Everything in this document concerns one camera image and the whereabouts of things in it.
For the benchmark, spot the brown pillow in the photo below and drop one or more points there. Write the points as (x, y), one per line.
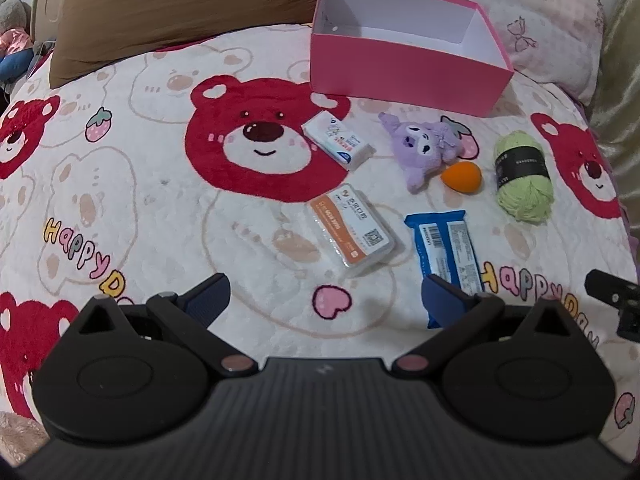
(175, 10)

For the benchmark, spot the beige satin curtain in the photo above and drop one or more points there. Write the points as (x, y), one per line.
(622, 85)

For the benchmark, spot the pink checkered pillow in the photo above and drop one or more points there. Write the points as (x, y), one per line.
(550, 25)

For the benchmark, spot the orange makeup sponge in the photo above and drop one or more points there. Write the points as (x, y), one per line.
(461, 176)

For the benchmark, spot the white tissue packet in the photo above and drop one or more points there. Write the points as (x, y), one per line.
(340, 140)

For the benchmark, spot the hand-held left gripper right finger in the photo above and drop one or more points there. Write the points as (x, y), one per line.
(442, 300)

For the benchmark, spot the green yarn ball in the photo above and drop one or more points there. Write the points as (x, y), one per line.
(522, 195)

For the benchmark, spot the purple plush toy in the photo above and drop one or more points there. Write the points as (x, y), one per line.
(420, 150)

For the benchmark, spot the grey plush toy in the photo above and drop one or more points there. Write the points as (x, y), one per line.
(12, 15)

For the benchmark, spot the person's fuzzy beige clothing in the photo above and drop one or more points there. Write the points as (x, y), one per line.
(20, 437)

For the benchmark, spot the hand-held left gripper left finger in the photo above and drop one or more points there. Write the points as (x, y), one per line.
(207, 296)

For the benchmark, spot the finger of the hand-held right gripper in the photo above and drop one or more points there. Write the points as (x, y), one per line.
(607, 287)

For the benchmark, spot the clear orange label box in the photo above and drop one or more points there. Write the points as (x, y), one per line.
(350, 230)

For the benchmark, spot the blue snack packet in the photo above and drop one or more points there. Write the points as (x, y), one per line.
(440, 245)

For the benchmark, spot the bear printed blanket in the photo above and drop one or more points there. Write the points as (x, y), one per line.
(150, 185)

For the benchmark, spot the pink cardboard box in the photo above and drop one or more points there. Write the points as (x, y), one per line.
(400, 70)

